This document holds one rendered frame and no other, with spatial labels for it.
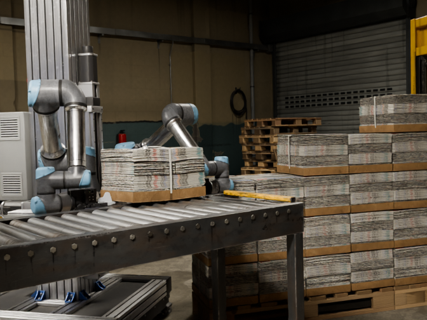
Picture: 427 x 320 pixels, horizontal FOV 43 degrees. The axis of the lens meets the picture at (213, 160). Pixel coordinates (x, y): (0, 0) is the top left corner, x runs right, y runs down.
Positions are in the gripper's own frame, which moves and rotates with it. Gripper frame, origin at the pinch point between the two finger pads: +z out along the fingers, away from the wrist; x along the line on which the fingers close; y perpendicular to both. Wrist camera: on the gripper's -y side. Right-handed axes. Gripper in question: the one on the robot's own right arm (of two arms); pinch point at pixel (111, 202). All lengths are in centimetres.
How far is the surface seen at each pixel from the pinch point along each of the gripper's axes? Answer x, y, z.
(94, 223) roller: -45, -2, -31
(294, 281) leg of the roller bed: -65, -34, 46
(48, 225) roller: -37, -2, -44
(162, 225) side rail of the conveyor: -68, -3, -18
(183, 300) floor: 75, -76, 87
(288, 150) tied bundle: 6, 18, 122
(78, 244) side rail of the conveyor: -68, -5, -47
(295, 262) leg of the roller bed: -66, -26, 46
